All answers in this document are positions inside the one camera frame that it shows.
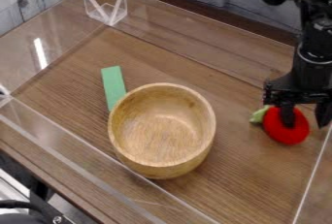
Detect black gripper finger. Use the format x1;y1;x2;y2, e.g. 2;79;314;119
279;103;295;128
314;102;332;128

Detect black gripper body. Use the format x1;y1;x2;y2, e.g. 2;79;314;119
262;73;332;107

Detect red felt fruit green stem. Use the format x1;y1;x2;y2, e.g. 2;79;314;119
249;105;310;145

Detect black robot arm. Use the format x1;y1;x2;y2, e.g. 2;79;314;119
262;0;332;128

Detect round wooden bowl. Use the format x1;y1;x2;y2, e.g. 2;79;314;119
107;82;216;179

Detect clear acrylic tray walls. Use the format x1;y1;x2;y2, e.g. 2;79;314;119
0;0;332;224

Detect green flat strip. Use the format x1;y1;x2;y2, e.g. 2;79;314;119
101;66;127;110

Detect black table leg bracket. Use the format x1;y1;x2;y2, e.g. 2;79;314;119
29;181;75;224

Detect black cable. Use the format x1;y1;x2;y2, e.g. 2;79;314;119
0;199;44;224

